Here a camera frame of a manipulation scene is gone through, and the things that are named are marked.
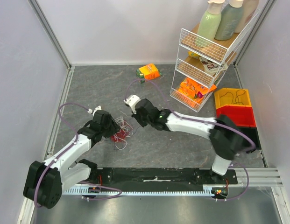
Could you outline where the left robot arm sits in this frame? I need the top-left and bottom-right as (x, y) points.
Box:
(23, 110), (120, 209)

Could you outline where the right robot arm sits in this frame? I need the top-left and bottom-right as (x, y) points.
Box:
(124, 95), (255, 184)

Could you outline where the orange green snack box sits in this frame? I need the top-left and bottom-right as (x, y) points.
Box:
(136, 63), (161, 84)

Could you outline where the orange snack box front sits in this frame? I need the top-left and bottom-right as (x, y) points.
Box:
(178, 82), (198, 98)

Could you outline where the orange purple snack box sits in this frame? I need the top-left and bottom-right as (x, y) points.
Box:
(185, 77), (216, 101)

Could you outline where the yellow snack packet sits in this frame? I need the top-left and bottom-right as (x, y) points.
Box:
(188, 51), (200, 59)

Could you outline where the white snack pouch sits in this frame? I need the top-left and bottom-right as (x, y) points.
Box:
(199, 56), (228, 76)

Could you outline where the yellow storage bin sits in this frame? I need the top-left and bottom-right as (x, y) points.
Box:
(214, 88), (252, 109)

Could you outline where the red storage bin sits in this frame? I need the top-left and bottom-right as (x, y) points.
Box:
(216, 105), (256, 127)

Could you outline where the light green pump bottle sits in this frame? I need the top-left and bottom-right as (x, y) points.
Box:
(196, 0), (225, 47)

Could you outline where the black storage bin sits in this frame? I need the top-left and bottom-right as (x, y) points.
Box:
(239, 126), (262, 154)

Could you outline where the grey green pump bottle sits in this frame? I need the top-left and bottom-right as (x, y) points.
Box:
(214, 0), (243, 41)

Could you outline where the beige pink bottle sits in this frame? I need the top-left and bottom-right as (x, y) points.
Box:
(234, 0), (259, 33)

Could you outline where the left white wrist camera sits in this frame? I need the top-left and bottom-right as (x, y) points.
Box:
(87, 105), (102, 115)

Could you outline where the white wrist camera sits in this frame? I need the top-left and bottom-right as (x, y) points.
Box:
(124, 95), (141, 114)
(87, 105), (102, 115)

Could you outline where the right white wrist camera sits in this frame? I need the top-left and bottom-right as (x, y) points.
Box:
(124, 95), (141, 114)

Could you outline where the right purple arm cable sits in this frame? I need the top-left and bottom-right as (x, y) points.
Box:
(125, 78), (256, 201)

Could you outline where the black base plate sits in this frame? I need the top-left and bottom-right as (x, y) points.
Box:
(89, 168), (238, 185)

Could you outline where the slotted cable duct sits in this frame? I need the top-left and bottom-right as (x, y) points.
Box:
(63, 184), (227, 196)

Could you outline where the white wire shelf rack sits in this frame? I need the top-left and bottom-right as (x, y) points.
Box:
(170, 9), (260, 112)

